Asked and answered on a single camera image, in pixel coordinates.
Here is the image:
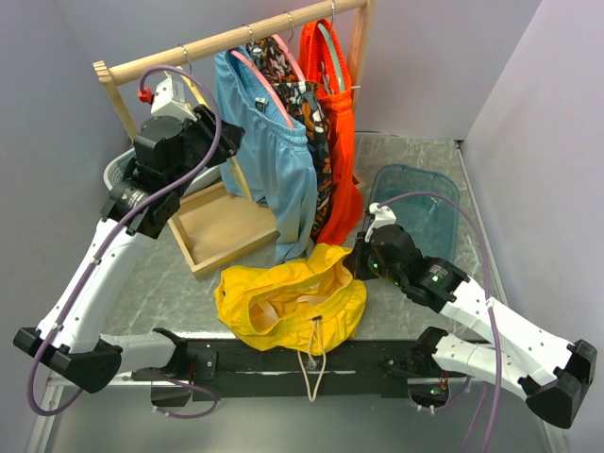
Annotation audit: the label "white laundry basket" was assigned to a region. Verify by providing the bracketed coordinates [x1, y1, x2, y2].
[103, 148, 220, 197]

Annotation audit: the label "yellow wooden hanger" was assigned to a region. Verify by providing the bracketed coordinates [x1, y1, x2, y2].
[164, 44, 251, 200]

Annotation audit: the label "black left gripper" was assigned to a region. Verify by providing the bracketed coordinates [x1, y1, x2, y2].
[168, 103, 245, 196]

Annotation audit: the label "wooden clothes rack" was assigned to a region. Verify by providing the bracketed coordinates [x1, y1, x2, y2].
[93, 1, 374, 277]

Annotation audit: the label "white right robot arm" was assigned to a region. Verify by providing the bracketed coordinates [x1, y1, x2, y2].
[344, 225, 597, 428]

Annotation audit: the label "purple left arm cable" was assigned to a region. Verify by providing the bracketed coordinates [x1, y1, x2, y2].
[26, 64, 224, 419]

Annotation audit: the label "light blue shorts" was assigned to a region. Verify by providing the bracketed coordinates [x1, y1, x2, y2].
[214, 51, 318, 263]

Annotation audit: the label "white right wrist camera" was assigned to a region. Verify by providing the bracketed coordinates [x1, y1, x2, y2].
[364, 202, 396, 243]

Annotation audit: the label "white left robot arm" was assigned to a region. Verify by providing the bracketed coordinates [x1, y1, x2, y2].
[13, 106, 244, 394]

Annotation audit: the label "teal plastic tray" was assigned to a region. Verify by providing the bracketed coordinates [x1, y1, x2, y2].
[369, 164, 460, 261]

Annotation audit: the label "floral patterned shorts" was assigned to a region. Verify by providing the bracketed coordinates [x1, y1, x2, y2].
[246, 35, 333, 241]

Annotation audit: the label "orange shorts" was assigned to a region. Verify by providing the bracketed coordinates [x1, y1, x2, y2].
[298, 19, 363, 244]

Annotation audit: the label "grey green hanger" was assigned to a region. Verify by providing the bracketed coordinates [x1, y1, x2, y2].
[317, 0, 348, 94]

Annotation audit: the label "yellow shorts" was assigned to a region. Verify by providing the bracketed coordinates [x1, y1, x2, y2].
[214, 243, 367, 356]

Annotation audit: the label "pink hanger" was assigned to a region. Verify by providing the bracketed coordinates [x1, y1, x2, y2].
[230, 25, 305, 128]

